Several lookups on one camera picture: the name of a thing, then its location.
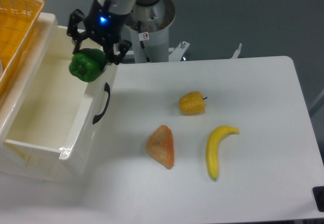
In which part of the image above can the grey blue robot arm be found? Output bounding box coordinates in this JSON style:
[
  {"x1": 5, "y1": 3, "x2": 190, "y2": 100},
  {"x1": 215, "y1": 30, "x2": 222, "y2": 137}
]
[{"x1": 67, "y1": 0, "x2": 159, "y2": 65}]

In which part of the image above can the yellow bell pepper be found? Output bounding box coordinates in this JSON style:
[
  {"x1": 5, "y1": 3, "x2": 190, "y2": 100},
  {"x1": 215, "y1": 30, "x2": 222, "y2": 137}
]
[{"x1": 178, "y1": 91, "x2": 207, "y2": 115}]

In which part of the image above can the white drawer cabinet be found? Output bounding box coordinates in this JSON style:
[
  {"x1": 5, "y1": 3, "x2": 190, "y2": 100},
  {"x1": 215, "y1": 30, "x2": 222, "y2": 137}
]
[{"x1": 1, "y1": 13, "x2": 92, "y2": 181}]

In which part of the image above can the green bell pepper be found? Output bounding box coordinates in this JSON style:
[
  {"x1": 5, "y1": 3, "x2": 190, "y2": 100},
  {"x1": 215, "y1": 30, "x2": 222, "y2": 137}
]
[{"x1": 69, "y1": 48, "x2": 106, "y2": 82}]

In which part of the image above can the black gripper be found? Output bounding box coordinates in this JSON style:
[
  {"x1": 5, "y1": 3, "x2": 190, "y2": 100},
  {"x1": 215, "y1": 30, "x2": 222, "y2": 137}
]
[{"x1": 66, "y1": 0, "x2": 132, "y2": 65}]

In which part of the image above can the orange bread slice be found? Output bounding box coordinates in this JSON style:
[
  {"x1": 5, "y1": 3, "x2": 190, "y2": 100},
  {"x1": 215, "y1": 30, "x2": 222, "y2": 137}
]
[{"x1": 145, "y1": 125, "x2": 175, "y2": 169}]

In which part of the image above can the black drawer handle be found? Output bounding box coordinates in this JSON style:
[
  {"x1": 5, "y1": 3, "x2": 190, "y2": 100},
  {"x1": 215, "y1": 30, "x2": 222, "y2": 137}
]
[{"x1": 92, "y1": 82, "x2": 111, "y2": 125}]

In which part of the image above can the black corner object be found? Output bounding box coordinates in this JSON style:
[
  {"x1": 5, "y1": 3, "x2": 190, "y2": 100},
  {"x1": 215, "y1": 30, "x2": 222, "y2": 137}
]
[{"x1": 312, "y1": 186, "x2": 324, "y2": 212}]

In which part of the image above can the yellow banana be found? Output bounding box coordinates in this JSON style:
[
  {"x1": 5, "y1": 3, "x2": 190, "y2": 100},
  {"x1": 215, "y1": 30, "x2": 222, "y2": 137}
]
[{"x1": 205, "y1": 125, "x2": 239, "y2": 180}]

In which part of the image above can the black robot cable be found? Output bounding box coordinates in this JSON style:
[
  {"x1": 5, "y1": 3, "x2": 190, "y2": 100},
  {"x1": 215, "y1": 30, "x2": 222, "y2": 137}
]
[{"x1": 137, "y1": 20, "x2": 152, "y2": 63}]

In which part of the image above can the yellow woven basket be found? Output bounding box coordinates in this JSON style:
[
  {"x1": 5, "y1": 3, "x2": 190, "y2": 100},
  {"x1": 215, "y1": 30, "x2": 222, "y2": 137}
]
[{"x1": 1, "y1": 0, "x2": 45, "y2": 96}]

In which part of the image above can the open white drawer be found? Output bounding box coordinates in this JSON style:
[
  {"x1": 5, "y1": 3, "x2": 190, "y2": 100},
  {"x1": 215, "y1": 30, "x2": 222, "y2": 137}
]
[{"x1": 1, "y1": 26, "x2": 117, "y2": 181}]

